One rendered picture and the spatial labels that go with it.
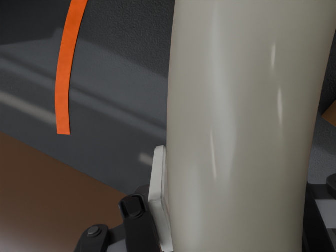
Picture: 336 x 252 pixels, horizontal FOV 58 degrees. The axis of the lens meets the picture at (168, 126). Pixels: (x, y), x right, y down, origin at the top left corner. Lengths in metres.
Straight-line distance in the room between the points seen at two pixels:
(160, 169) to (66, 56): 0.91
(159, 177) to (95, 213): 1.13
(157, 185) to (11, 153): 1.14
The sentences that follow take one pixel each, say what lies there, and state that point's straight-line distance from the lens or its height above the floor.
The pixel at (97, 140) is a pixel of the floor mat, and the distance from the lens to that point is 1.11.
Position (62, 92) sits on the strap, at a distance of 1.09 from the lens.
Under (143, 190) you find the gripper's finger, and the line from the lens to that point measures 0.17.
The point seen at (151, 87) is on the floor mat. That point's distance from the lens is 1.02.
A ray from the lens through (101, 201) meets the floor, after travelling 1.25.
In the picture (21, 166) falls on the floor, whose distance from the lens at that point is 1.29.
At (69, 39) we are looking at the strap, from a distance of 1.05.
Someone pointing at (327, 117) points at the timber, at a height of 0.05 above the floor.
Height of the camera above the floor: 1.00
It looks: 70 degrees down
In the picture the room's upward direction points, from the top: 171 degrees counter-clockwise
